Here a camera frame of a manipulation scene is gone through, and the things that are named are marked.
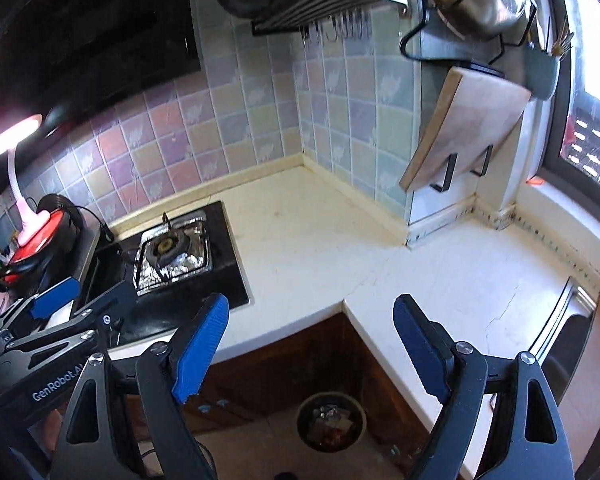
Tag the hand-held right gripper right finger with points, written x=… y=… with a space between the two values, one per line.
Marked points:
x=425 y=350

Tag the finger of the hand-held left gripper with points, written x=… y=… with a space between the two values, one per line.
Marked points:
x=55 y=297
x=105 y=310

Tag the green utensil holder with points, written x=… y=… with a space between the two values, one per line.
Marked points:
x=542 y=77

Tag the black range hood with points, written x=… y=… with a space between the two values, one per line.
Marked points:
x=80 y=35

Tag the black gas stove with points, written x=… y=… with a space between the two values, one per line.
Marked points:
x=230 y=280

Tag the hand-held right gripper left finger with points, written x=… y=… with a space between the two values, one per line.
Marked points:
x=200 y=345

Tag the round trash bin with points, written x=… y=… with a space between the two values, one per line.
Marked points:
x=301 y=420

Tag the steel sink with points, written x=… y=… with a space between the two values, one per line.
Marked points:
x=565 y=345

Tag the bundle of chopsticks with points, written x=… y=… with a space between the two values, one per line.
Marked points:
x=562 y=45

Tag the steel pot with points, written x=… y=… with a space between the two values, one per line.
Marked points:
x=475 y=0

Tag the silver foil stove tray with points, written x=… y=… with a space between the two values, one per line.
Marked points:
x=190 y=262

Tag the red and black cooker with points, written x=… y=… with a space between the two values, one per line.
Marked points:
x=45 y=230

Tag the black burner grate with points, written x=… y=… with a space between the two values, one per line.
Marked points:
x=165 y=247

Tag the dark wooden cabinet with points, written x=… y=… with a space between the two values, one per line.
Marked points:
x=290 y=360

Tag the window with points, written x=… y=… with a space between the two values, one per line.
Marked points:
x=595 y=110

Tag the pink desk lamp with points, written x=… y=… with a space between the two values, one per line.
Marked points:
x=15 y=135

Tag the wooden cutting board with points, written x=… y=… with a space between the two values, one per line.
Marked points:
x=465 y=125

